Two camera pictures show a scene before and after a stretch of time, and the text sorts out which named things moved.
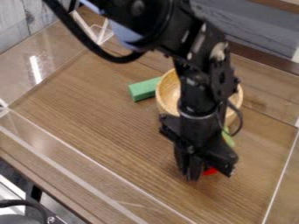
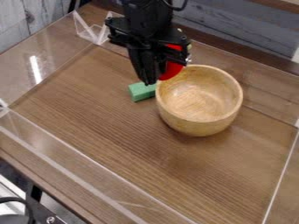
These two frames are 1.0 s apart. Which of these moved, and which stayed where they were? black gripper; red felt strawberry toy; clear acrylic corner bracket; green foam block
Moved: red felt strawberry toy; black gripper
Stayed: clear acrylic corner bracket; green foam block
